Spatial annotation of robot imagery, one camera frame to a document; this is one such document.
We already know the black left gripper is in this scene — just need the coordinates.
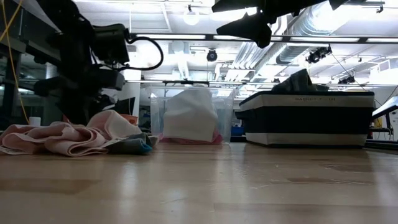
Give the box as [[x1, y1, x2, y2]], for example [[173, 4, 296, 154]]
[[33, 63, 126, 126]]

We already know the small white cloth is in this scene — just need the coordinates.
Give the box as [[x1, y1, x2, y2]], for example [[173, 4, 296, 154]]
[[86, 110, 144, 147]]

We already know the clear plastic bin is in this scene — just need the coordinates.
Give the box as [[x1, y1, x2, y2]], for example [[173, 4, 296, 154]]
[[149, 86, 236, 146]]

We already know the large white cloth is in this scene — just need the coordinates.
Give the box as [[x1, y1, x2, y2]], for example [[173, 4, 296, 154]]
[[162, 88, 219, 143]]

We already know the black cloth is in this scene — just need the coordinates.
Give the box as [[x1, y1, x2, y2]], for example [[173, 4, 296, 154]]
[[216, 12, 273, 49]]

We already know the rose pink cloth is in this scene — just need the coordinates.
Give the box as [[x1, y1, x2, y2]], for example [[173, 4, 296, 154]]
[[160, 130, 224, 146]]

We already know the yellow cable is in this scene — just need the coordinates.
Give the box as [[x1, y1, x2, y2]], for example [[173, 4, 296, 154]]
[[0, 0, 29, 124]]

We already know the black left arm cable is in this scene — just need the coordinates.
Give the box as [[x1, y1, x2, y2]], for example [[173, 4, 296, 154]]
[[124, 36, 165, 72]]

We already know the pale pink cloth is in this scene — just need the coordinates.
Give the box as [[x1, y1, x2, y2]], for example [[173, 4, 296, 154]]
[[0, 121, 109, 157]]

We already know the dark background workbench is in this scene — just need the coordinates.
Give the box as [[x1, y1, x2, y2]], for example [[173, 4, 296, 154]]
[[0, 0, 62, 130]]

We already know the silver ventilation duct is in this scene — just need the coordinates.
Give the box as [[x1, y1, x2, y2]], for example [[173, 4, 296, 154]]
[[275, 2, 330, 65]]

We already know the round white ceiling lamp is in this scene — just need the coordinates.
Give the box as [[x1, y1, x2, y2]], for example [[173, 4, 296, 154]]
[[182, 9, 200, 26]]

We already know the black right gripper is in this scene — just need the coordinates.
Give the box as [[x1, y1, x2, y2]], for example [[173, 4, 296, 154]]
[[212, 0, 312, 24]]

